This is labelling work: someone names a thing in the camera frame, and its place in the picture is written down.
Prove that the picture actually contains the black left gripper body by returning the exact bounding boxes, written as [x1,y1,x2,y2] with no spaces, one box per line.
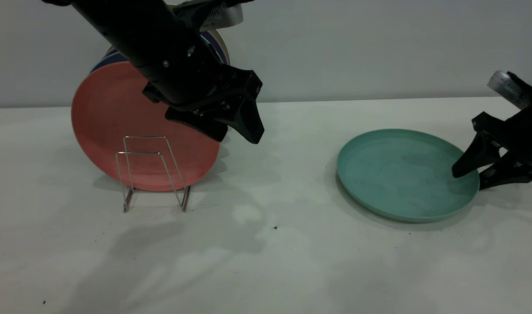
[142,65,263,117]

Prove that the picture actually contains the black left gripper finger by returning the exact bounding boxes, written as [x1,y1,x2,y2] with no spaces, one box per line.
[165,107,228,142]
[224,98,265,144]

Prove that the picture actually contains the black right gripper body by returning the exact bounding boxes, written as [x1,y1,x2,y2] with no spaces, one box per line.
[472,102,532,171]

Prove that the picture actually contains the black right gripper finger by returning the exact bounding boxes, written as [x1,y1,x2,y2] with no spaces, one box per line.
[478,155,532,190]
[452,132,502,178]

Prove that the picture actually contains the green round plate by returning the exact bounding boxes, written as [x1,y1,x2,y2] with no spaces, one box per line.
[336,129,480,224]

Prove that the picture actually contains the pink round plate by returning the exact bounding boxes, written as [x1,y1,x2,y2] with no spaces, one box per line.
[71,61,220,192]

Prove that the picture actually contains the navy plate with blue rim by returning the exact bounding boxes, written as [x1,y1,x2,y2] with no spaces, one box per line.
[91,55,133,74]

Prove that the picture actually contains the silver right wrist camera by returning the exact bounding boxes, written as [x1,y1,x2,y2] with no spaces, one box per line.
[487,71,532,109]

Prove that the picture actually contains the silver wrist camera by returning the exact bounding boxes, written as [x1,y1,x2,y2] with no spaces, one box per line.
[487,71,532,109]
[172,0,249,31]

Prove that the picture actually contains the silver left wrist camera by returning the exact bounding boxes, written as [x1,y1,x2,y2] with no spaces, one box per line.
[172,0,249,31]

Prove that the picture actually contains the metal wire plate rack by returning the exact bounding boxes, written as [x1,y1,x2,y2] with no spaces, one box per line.
[116,136,192,213]

